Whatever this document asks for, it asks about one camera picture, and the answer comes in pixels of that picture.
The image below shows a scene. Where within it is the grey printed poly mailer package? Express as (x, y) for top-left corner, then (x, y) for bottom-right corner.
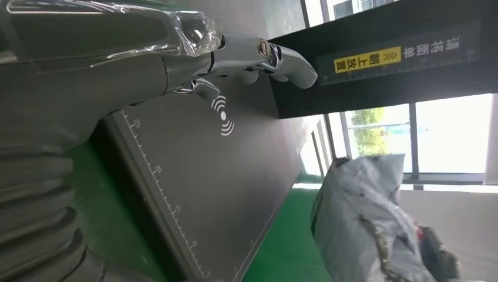
(310, 154), (452, 282)

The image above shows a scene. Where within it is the black weighing platform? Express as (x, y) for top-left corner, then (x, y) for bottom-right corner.
(93, 76), (324, 282)

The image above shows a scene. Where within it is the black scanner column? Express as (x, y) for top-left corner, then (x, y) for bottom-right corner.
(268, 0), (498, 119)

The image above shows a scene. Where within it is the window frame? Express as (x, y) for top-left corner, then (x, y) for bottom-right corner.
(300, 0), (498, 192)

